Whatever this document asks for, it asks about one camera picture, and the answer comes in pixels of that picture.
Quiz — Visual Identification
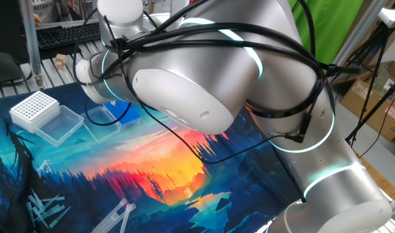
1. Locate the white pipette tip box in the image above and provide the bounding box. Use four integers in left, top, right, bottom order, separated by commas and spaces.
9, 90, 85, 148

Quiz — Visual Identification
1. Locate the blue pipette tip box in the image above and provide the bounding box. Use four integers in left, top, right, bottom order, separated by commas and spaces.
80, 99, 142, 143

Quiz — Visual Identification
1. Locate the clear pipette tips lower pile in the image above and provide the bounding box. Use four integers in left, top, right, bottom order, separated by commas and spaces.
30, 189, 45, 210

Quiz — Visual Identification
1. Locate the medium blue pipette tip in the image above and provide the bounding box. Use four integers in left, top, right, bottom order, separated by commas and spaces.
26, 202, 36, 227
35, 206, 50, 229
35, 194, 61, 216
40, 195, 66, 203
48, 206, 72, 229
34, 204, 66, 221

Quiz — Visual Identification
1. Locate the large clear pipette tip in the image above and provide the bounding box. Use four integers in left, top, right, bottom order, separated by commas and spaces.
119, 203, 137, 233
100, 205, 133, 233
92, 197, 129, 233

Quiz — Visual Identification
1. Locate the person in printed shirt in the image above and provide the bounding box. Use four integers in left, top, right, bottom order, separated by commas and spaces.
34, 0, 61, 23

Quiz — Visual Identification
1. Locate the black keyboard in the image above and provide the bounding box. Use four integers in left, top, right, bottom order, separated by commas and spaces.
36, 21, 101, 50

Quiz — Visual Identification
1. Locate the black monitor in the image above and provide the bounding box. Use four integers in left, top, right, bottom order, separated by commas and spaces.
0, 0, 32, 87

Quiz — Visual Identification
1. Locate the black pad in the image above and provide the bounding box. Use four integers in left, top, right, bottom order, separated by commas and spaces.
38, 43, 82, 61

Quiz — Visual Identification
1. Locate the small wooden block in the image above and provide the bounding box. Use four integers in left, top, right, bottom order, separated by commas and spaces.
54, 54, 67, 70

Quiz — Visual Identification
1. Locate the printed landscape cloth mat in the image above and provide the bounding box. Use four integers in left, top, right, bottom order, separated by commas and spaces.
0, 80, 306, 233

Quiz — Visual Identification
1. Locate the green fabric sheet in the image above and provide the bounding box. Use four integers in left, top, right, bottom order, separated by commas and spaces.
289, 0, 365, 65

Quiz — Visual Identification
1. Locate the plain cardboard box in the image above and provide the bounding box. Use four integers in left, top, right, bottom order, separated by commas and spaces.
371, 60, 395, 94

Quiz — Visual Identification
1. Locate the cardboard box with red label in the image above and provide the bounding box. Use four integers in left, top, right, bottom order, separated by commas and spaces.
341, 79, 395, 142

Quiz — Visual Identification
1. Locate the aluminium frame post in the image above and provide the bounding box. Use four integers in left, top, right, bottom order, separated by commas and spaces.
19, 0, 45, 88

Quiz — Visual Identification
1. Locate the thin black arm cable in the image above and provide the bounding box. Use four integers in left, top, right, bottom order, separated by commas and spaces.
71, 8, 306, 203

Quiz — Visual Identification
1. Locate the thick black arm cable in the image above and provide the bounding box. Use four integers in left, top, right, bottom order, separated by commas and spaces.
100, 0, 361, 119

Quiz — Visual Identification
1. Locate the black cable strap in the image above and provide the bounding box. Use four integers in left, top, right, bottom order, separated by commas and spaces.
245, 79, 327, 119

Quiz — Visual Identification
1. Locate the black camera tripod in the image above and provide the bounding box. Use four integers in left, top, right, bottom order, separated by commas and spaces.
344, 24, 395, 148

